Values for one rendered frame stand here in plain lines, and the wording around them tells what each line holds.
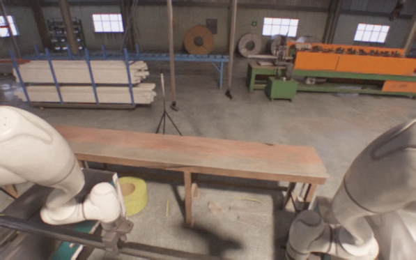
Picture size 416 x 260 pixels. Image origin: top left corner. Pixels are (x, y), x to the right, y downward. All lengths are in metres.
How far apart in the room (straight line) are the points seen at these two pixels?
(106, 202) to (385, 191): 0.85
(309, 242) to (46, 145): 0.82
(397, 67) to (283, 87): 3.53
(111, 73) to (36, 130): 4.29
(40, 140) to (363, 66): 7.14
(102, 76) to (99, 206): 4.03
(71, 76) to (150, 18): 9.55
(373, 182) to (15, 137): 0.56
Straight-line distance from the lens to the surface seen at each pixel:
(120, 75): 4.65
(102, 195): 0.92
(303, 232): 0.86
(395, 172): 0.38
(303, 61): 6.34
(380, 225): 1.85
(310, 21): 14.86
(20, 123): 0.44
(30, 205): 1.92
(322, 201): 1.79
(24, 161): 0.45
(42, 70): 5.47
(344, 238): 0.89
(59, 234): 1.39
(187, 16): 13.69
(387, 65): 7.62
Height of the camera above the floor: 1.89
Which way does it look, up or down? 29 degrees down
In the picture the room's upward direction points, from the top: 2 degrees clockwise
